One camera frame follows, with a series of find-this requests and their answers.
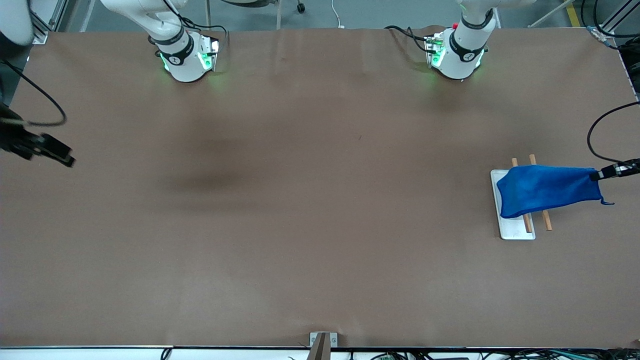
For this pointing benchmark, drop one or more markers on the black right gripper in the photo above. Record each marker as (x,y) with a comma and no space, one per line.
(19,141)

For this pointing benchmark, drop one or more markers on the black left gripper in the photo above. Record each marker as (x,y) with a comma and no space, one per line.
(631,167)

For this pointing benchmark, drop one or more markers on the blue microfibre towel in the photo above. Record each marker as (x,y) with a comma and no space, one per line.
(545,190)

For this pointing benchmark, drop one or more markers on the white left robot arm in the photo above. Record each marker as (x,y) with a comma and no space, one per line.
(460,55)

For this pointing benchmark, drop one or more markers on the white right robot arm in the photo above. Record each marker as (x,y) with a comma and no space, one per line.
(182,60)

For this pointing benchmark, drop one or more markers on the white towel rack base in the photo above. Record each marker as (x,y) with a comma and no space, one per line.
(512,227)

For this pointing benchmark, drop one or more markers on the black equipment beside table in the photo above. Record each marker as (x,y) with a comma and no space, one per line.
(632,60)

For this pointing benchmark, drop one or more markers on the black caster wheel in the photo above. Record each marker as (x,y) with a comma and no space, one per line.
(300,8)

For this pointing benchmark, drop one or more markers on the aluminium frame profile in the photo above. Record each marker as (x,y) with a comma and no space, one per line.
(47,20)
(620,15)

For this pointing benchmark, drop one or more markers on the metal table edge bracket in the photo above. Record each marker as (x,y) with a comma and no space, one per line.
(332,340)

